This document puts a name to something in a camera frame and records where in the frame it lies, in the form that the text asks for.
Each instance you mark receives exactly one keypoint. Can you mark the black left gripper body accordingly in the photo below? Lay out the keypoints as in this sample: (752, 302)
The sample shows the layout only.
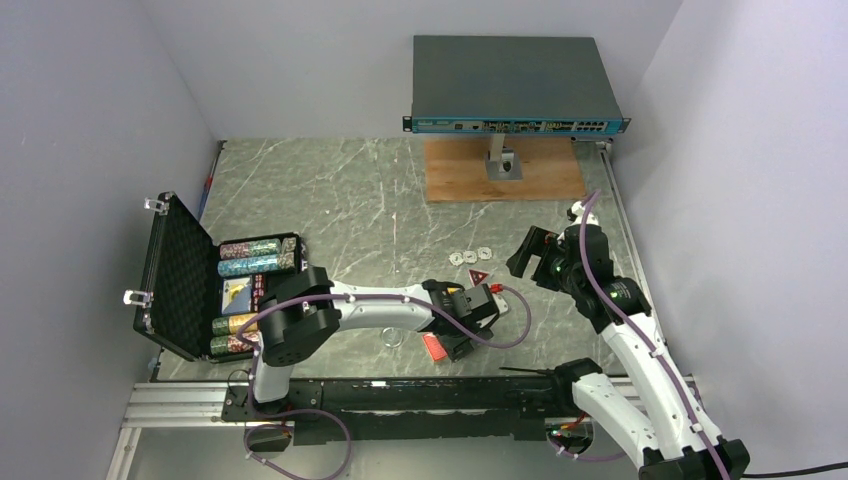
(477, 329)

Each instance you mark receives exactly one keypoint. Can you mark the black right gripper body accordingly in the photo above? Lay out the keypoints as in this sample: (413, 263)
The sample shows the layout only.
(567, 275)

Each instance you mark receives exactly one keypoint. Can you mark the red playing card deck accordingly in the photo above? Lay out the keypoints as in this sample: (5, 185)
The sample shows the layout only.
(434, 347)

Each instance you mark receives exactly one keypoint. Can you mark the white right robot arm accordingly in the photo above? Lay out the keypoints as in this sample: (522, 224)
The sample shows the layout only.
(669, 436)

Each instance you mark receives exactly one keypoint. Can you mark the red triangular all-in marker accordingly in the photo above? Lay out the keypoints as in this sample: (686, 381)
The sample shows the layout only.
(477, 276)

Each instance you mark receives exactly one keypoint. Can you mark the clear dealer button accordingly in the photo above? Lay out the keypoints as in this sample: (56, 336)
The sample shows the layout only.
(392, 337)

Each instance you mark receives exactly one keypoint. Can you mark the wooden board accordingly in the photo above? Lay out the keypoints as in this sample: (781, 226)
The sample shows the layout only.
(455, 171)

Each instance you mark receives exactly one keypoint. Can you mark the blue grey chip row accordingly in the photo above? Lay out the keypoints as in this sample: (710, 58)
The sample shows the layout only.
(256, 265)

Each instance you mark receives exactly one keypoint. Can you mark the green purple chip row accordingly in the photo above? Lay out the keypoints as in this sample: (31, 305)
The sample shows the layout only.
(257, 248)

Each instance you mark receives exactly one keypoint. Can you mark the yellow blue chip row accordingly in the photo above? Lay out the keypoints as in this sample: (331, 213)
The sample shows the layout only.
(229, 325)

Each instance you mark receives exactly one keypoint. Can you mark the red chip row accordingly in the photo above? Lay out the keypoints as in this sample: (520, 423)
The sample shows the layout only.
(231, 344)

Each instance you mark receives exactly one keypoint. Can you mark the black aluminium poker case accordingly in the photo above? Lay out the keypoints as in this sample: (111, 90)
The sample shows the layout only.
(181, 292)

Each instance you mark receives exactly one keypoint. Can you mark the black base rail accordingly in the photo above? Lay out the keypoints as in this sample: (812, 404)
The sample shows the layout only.
(519, 404)

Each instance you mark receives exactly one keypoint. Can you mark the grey metal stand bracket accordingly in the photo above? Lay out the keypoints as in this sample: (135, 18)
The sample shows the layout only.
(501, 162)

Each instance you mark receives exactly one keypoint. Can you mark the teal network switch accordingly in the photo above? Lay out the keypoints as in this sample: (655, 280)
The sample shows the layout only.
(473, 84)

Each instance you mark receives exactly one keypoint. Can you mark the aluminium frame extrusion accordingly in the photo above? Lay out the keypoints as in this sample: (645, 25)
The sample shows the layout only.
(162, 405)

